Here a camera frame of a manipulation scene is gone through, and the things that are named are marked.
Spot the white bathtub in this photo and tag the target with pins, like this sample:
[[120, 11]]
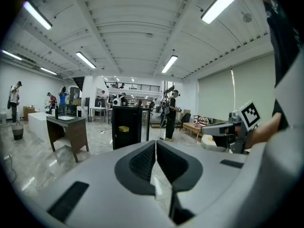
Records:
[[36, 125]]

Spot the black mezzanine railing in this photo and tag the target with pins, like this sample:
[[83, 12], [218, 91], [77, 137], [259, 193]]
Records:
[[133, 87]]

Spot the dark wooden sink cabinet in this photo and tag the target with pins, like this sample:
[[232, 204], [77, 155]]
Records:
[[71, 132]]

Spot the white round pouf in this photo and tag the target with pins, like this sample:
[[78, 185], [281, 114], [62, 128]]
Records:
[[209, 146]]

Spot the wooden coffee table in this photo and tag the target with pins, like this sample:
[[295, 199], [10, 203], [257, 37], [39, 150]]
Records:
[[190, 127]]

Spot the white roller blind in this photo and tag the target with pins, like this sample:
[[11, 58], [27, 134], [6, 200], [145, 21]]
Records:
[[254, 87]]

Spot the person in black sleeve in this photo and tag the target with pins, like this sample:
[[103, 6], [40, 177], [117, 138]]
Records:
[[285, 44]]

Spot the yellow round pad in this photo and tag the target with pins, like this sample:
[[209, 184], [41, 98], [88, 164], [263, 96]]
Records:
[[210, 139]]

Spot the black mini fridge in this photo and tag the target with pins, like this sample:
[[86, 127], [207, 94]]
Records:
[[130, 127]]

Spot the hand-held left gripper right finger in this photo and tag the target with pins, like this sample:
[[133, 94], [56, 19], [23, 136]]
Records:
[[213, 174]]

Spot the white sink stand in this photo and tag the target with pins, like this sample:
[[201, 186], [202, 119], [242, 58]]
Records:
[[97, 110]]

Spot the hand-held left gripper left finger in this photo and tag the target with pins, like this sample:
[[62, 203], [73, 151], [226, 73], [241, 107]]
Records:
[[107, 198]]

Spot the gray woven basket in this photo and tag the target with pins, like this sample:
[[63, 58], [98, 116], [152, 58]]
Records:
[[17, 132]]

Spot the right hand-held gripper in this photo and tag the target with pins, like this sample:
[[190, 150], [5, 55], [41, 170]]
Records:
[[249, 114]]

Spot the black chair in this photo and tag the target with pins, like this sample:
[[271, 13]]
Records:
[[185, 119]]

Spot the white sink basin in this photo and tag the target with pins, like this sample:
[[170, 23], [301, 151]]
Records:
[[66, 118]]

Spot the black staircase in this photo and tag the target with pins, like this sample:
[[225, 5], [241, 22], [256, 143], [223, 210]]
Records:
[[79, 82]]

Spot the ceiling tube light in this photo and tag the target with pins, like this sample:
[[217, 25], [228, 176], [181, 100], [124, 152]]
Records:
[[48, 71], [217, 9], [38, 15], [169, 63], [11, 55], [86, 60]]

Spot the cardboard box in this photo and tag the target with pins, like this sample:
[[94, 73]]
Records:
[[28, 113]]

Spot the person's right forearm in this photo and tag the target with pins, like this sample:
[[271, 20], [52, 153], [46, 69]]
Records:
[[263, 129]]

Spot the black faucet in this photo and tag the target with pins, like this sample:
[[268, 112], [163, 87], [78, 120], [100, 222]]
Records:
[[56, 114]]

